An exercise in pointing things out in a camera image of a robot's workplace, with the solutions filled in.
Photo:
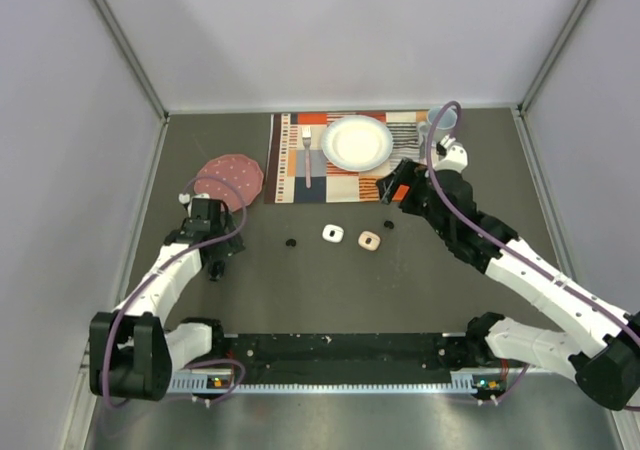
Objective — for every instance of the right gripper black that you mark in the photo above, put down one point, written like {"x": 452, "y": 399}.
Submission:
{"x": 409, "y": 174}

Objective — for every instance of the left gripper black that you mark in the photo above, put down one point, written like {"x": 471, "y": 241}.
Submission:
{"x": 228, "y": 247}

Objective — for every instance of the pink beige earbud charging case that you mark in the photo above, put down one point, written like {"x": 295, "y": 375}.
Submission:
{"x": 369, "y": 241}

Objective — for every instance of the white earbud charging case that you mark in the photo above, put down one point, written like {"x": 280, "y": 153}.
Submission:
{"x": 332, "y": 233}

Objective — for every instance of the black earbud case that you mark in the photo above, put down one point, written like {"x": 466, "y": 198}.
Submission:
{"x": 216, "y": 270}

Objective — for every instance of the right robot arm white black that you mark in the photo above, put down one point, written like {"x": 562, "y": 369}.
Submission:
{"x": 597, "y": 343}

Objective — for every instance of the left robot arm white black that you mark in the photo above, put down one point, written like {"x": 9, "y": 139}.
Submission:
{"x": 131, "y": 354}

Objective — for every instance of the light blue mug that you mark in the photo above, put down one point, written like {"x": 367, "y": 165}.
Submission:
{"x": 445, "y": 126}

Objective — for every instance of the white plate blue rim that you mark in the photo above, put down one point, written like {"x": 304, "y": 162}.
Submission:
{"x": 357, "y": 143}

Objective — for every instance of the pink dotted plate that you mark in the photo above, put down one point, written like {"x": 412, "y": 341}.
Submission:
{"x": 242, "y": 172}

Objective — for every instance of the colourful patchwork placemat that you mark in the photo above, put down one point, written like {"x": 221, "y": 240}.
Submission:
{"x": 285, "y": 175}

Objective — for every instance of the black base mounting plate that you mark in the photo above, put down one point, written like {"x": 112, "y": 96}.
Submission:
{"x": 334, "y": 359}

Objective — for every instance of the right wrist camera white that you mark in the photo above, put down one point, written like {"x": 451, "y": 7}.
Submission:
{"x": 450, "y": 155}

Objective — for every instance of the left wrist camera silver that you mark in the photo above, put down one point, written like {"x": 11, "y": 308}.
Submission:
{"x": 186, "y": 199}

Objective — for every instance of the fork with pink handle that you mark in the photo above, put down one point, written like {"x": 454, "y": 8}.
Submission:
{"x": 307, "y": 140}

